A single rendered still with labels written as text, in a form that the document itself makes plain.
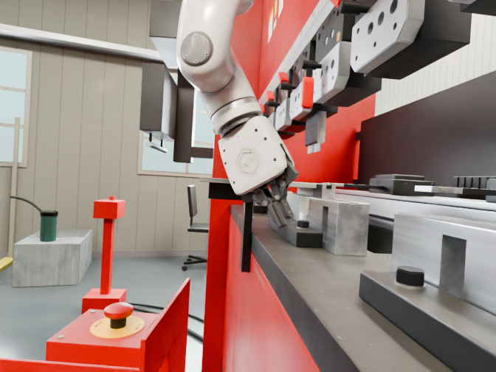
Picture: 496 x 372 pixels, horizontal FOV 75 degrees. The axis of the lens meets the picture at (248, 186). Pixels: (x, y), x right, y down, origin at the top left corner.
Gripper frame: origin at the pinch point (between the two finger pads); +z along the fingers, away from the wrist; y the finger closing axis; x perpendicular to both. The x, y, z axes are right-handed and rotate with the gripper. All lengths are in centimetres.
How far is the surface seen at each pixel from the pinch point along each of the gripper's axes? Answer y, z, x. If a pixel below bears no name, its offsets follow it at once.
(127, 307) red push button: -19.5, 3.1, -17.6
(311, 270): 2.2, 9.2, -3.3
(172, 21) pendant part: -60, -118, 93
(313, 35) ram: 11.6, -33.9, 29.4
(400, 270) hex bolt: 15.8, 9.7, -12.8
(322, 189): 0.1, -1.0, 22.0
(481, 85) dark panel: 39, -9, 70
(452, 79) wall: 58, -48, 331
